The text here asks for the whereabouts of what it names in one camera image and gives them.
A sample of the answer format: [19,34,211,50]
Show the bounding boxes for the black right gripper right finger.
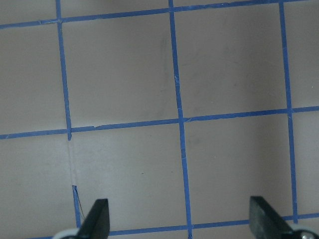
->
[249,196,295,239]

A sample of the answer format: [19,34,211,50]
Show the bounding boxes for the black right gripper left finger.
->
[76,199,110,239]

